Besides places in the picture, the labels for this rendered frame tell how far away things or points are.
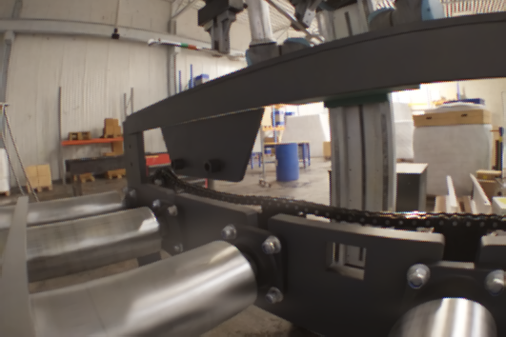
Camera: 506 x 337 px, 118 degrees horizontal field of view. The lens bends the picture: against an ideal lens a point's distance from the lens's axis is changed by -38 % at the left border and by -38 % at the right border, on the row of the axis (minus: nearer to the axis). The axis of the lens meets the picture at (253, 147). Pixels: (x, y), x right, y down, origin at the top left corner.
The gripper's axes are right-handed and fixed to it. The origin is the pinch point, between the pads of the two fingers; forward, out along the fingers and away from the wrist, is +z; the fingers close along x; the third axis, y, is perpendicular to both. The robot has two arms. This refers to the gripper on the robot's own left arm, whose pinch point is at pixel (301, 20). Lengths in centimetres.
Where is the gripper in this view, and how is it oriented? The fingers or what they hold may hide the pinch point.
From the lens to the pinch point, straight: 59.3
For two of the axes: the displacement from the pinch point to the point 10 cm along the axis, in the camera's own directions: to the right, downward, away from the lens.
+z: -3.3, 9.4, -1.0
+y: -7.6, -3.3, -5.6
